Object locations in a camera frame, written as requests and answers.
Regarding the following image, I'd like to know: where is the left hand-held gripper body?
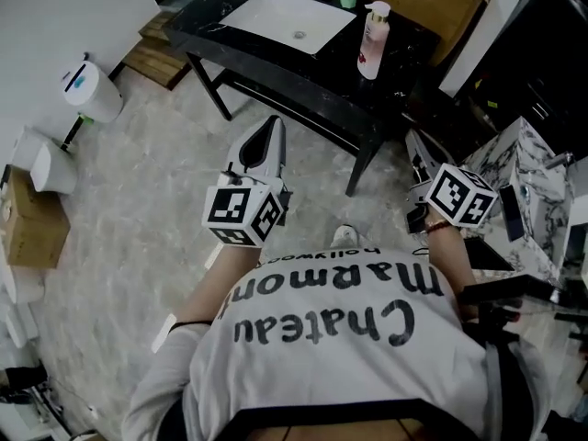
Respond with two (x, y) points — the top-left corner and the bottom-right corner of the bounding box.
(201, 161), (293, 249)

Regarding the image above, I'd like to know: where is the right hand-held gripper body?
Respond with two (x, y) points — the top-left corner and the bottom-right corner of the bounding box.
(406, 163), (500, 234)

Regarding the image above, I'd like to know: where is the white pink pump bottle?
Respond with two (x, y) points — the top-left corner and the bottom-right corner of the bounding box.
(356, 0), (392, 81)

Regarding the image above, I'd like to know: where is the person's left forearm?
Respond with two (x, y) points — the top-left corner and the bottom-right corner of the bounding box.
(176, 243), (264, 326)

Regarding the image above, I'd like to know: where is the person's right forearm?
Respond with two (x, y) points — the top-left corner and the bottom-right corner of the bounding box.
(424, 220), (480, 321)

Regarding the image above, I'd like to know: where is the black marble vanity table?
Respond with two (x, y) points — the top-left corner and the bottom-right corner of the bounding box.
(163, 0), (442, 198)

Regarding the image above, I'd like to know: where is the white marble-patterned cabinet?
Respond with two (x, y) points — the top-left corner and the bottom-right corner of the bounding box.
(458, 116), (588, 287)

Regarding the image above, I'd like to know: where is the chrome faucet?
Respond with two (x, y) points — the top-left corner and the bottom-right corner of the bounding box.
(544, 151), (575, 170)

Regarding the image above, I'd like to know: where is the black chest-mounted device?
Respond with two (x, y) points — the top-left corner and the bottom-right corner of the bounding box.
(457, 273), (567, 312)

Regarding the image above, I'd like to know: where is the black cabinet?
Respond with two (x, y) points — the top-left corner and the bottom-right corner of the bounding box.
(454, 0), (588, 155)

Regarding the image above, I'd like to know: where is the white sink basin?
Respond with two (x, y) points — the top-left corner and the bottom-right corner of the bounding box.
(219, 0), (357, 57)

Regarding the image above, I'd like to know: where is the large cardboard box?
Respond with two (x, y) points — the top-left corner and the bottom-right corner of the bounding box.
(356, 0), (500, 69)

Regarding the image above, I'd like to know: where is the white round trash bin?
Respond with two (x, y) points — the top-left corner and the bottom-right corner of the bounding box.
(62, 61), (124, 124)

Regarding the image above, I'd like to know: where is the person's white printed shirt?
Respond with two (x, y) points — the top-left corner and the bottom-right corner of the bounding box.
(121, 245), (552, 441)

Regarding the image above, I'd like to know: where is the white toilet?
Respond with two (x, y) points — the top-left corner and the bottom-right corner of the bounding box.
(11, 126), (79, 196)

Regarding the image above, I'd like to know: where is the small cardboard box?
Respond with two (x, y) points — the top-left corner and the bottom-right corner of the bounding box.
(0, 167), (72, 269)

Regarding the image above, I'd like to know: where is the green-handled brush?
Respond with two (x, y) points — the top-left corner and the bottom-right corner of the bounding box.
(59, 113), (96, 153)

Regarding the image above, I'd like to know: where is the gray shoulder strap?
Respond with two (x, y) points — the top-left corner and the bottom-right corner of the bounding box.
(484, 342), (521, 441)

